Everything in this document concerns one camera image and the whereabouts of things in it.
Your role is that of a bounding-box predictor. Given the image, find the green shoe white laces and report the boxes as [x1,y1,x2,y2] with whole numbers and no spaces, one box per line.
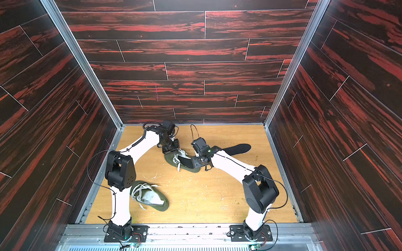
[164,149,200,173]
[130,181,169,212]

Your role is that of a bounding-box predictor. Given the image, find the black insole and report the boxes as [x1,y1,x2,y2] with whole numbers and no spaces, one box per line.
[178,156,195,170]
[223,143,251,156]

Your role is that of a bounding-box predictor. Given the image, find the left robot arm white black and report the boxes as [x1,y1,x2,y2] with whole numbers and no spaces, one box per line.
[105,120,180,239]

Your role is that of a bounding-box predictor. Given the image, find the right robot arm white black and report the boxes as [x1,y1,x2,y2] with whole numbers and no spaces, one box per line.
[191,138,280,238]

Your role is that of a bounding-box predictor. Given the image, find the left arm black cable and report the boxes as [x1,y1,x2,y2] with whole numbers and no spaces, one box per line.
[86,121,164,227]

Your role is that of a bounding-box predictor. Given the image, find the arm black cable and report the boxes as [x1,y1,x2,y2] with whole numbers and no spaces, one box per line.
[189,124,289,251]
[86,121,164,227]

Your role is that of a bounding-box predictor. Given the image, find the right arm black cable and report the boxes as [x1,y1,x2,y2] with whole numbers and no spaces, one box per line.
[189,124,289,251]

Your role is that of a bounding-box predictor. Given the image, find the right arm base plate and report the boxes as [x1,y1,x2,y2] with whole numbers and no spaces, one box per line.
[227,224,273,242]

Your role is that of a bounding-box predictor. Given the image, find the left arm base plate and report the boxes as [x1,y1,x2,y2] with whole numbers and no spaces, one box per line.
[104,224,149,243]

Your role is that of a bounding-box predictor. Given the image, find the aluminium front rail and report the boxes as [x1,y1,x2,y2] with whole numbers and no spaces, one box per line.
[56,223,324,251]

